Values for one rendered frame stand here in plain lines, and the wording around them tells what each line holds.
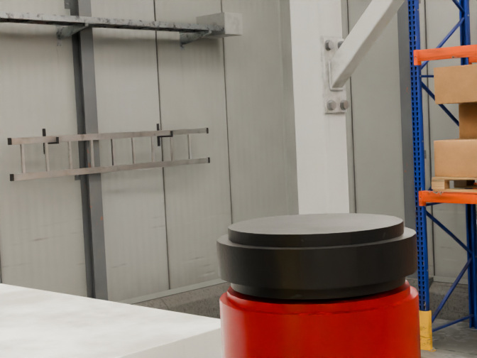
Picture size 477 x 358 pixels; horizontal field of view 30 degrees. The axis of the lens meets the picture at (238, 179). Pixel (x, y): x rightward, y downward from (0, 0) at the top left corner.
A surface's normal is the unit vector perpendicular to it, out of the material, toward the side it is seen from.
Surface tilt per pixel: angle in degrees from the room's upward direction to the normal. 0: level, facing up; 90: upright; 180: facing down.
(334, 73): 90
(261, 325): 90
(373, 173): 90
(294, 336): 90
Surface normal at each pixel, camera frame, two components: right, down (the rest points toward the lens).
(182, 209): 0.73, 0.01
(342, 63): -0.69, 0.07
